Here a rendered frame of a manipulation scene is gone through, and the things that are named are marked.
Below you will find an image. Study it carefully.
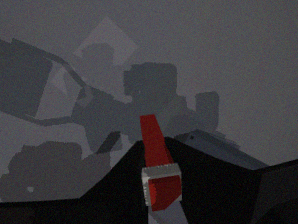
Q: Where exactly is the grey flat panel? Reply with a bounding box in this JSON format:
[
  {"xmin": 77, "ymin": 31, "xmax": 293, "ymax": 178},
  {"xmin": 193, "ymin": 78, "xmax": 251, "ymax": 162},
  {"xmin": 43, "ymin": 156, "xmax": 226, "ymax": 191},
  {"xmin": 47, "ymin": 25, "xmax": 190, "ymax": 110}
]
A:
[{"xmin": 156, "ymin": 129, "xmax": 270, "ymax": 224}]

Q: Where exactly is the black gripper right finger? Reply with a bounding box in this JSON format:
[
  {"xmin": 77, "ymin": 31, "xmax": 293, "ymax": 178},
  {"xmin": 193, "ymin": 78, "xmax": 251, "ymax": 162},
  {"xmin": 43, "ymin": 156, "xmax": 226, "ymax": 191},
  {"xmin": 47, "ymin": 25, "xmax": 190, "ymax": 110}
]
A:
[{"xmin": 164, "ymin": 137, "xmax": 298, "ymax": 224}]

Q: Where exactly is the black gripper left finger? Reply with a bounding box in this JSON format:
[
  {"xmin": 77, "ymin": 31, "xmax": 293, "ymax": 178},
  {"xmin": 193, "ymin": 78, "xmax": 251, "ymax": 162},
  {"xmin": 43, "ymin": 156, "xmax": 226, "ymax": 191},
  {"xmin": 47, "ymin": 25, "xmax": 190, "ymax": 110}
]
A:
[{"xmin": 0, "ymin": 140, "xmax": 149, "ymax": 224}]

